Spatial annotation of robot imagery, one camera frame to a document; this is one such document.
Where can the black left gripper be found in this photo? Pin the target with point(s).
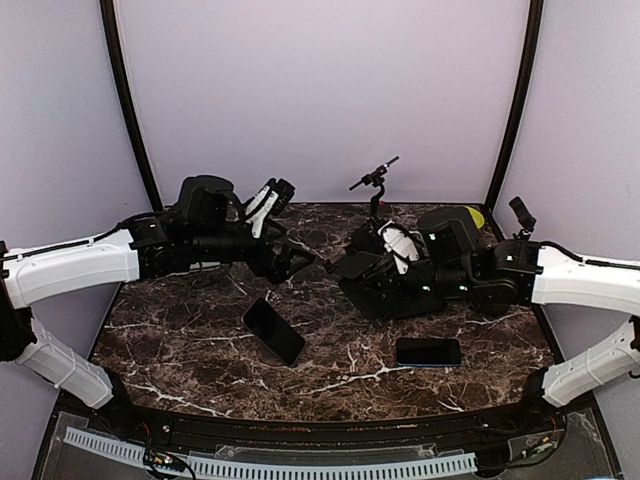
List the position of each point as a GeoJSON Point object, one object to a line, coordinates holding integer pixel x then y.
{"type": "Point", "coordinates": [278, 272]}

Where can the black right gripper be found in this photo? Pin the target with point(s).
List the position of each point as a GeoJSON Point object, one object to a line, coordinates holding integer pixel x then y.
{"type": "Point", "coordinates": [395, 296]}

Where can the blue edged black phone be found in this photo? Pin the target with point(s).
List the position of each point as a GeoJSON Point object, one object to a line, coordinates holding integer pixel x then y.
{"type": "Point", "coordinates": [428, 352]}

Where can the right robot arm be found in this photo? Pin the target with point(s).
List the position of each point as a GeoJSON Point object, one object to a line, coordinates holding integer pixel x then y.
{"type": "Point", "coordinates": [445, 261]}

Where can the black rear gooseneck phone stand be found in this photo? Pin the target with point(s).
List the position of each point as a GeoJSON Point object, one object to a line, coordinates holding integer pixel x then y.
{"type": "Point", "coordinates": [366, 237]}

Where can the black front tripod phone stand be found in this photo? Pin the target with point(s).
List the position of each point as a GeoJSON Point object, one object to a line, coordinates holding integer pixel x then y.
{"type": "Point", "coordinates": [525, 219]}

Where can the lime green plastic bowl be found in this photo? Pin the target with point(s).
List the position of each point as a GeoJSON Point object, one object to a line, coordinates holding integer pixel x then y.
{"type": "Point", "coordinates": [477, 217]}

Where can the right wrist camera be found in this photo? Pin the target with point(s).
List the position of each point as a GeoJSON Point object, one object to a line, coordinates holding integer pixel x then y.
{"type": "Point", "coordinates": [399, 242]}

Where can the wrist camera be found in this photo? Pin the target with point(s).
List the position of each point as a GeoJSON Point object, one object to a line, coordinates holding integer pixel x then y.
{"type": "Point", "coordinates": [399, 242]}
{"type": "Point", "coordinates": [270, 200]}

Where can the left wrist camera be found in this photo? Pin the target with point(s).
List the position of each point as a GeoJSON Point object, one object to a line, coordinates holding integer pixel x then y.
{"type": "Point", "coordinates": [270, 200]}

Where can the white cable duct strip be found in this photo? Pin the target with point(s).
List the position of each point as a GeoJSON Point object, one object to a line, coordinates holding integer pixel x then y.
{"type": "Point", "coordinates": [268, 465]}

